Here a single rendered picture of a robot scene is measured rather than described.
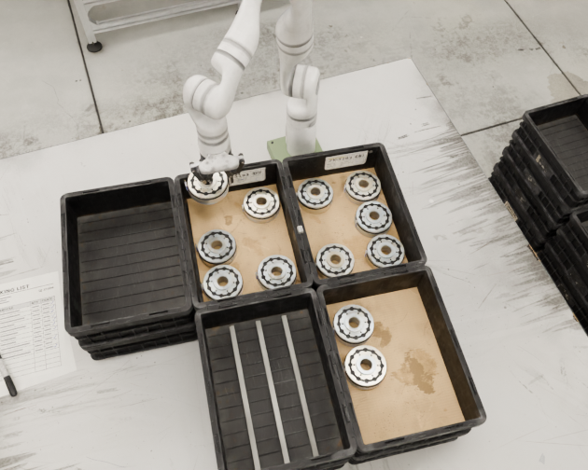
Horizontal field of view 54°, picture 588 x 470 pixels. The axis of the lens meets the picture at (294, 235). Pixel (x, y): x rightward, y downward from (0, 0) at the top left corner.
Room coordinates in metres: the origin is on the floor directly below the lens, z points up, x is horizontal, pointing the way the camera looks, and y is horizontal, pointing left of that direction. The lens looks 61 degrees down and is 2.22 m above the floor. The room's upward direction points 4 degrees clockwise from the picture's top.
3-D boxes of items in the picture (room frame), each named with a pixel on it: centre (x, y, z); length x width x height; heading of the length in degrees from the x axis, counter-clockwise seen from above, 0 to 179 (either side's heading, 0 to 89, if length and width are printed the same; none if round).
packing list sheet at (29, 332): (0.50, 0.72, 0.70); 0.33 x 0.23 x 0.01; 23
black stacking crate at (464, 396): (0.44, -0.26, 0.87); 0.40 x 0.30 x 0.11; 16
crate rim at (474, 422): (0.44, -0.26, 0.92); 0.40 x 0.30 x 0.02; 16
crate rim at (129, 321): (0.66, 0.43, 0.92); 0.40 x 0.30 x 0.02; 16
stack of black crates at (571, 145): (1.39, -1.04, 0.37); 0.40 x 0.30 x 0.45; 23
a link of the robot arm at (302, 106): (1.16, 0.00, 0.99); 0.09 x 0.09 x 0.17; 81
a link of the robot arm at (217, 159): (0.81, 0.19, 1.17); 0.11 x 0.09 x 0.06; 17
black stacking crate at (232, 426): (0.35, 0.03, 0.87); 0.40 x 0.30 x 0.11; 16
